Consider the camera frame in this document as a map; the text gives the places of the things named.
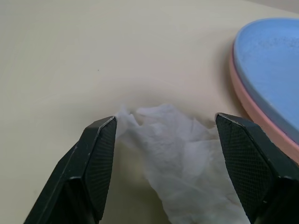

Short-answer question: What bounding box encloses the pink round plate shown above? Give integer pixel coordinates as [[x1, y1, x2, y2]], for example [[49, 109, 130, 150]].
[[228, 43, 299, 164]]

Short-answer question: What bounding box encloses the white tissue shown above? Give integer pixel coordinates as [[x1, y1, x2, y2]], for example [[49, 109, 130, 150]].
[[115, 103, 251, 224]]

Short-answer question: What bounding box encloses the blue round plate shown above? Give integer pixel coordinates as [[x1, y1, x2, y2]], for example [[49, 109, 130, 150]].
[[233, 17, 299, 147]]

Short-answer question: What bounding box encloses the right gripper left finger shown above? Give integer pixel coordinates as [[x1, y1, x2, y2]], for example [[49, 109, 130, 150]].
[[23, 116, 118, 224]]

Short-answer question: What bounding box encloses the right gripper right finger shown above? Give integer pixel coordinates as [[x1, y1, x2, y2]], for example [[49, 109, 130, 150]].
[[214, 112, 299, 224]]

